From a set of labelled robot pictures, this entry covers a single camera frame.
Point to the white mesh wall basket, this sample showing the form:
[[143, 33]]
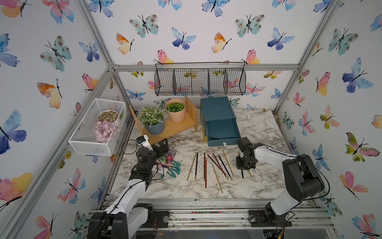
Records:
[[82, 139]]

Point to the teal drawer cabinet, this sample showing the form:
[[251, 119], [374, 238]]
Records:
[[216, 108]]

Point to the red pencil beside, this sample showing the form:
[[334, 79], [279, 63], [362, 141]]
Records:
[[205, 168]]

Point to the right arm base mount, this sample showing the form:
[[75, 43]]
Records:
[[267, 218]]

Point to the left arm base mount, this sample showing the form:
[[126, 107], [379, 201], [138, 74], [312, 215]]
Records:
[[156, 218]]

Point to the pink artificial flowers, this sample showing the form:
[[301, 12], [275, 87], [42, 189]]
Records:
[[105, 131]]

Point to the red pencil long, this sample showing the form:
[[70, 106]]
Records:
[[204, 178]]

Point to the black pencil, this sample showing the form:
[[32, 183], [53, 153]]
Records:
[[196, 165], [224, 166]]

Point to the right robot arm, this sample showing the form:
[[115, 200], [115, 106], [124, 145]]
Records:
[[302, 179]]

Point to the black wire wall basket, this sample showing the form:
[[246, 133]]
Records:
[[200, 79]]

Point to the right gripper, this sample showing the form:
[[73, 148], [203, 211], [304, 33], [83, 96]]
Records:
[[239, 167]]

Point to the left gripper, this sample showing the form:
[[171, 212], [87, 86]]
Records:
[[164, 149]]

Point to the red pencil diagonal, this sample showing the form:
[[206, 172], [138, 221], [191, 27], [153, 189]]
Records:
[[218, 164], [215, 163]]

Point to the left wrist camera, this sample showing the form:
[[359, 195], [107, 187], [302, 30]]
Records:
[[144, 142]]

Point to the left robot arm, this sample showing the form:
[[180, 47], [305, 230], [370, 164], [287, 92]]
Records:
[[125, 218]]

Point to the peach pot green plant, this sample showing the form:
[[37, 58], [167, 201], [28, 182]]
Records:
[[176, 109]]

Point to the bowl of pebbles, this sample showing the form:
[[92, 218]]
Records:
[[109, 116]]

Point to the blue pot white-flowered plant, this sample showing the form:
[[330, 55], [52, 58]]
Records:
[[153, 119]]

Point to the teal drawer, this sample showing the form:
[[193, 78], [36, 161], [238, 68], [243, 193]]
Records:
[[221, 132]]

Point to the wooden shelf stand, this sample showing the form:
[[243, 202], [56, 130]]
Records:
[[171, 128]]

